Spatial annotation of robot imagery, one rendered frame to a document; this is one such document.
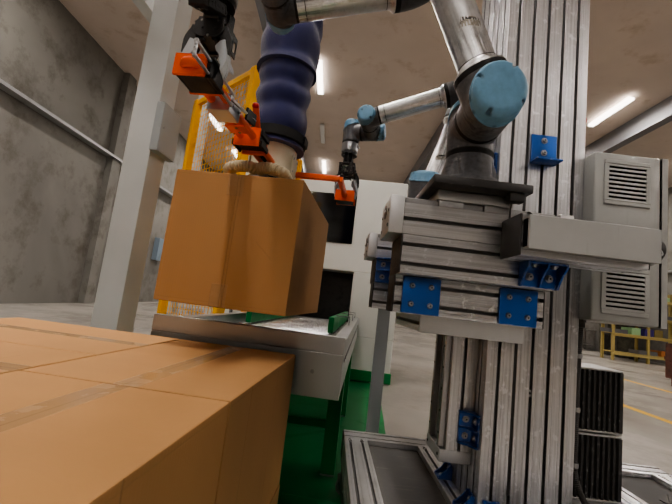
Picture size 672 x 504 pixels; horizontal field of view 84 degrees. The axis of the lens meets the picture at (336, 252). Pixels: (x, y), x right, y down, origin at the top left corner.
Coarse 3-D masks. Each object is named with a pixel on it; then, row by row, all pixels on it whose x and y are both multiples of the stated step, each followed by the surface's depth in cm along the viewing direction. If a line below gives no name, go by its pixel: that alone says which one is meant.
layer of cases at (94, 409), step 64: (0, 320) 120; (0, 384) 58; (64, 384) 62; (128, 384) 67; (192, 384) 72; (256, 384) 79; (0, 448) 39; (64, 448) 40; (128, 448) 42; (192, 448) 50; (256, 448) 85
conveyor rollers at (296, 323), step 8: (264, 320) 246; (272, 320) 254; (280, 320) 263; (288, 320) 272; (296, 320) 280; (304, 320) 297; (312, 320) 306; (320, 320) 323; (328, 320) 332; (280, 328) 208; (288, 328) 208; (296, 328) 216; (304, 328) 224; (312, 328) 225; (320, 328) 233
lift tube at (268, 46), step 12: (300, 24) 140; (312, 24) 143; (264, 36) 143; (276, 36) 139; (288, 36) 139; (300, 36) 140; (312, 36) 143; (264, 48) 143; (276, 48) 139; (288, 48) 139; (300, 48) 141; (312, 48) 144; (264, 60) 142; (300, 60) 140; (312, 60) 146; (312, 72) 146; (312, 84) 154
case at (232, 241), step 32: (192, 192) 113; (224, 192) 112; (256, 192) 111; (288, 192) 110; (192, 224) 112; (224, 224) 111; (256, 224) 110; (288, 224) 109; (320, 224) 147; (192, 256) 110; (224, 256) 109; (256, 256) 108; (288, 256) 107; (320, 256) 156; (160, 288) 110; (192, 288) 109; (224, 288) 108; (256, 288) 107; (288, 288) 106
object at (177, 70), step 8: (176, 56) 82; (200, 56) 81; (176, 64) 81; (176, 72) 81; (184, 72) 81; (192, 72) 81; (200, 72) 80; (184, 80) 83; (192, 80) 83; (200, 80) 82; (192, 88) 86; (200, 88) 86; (208, 88) 85
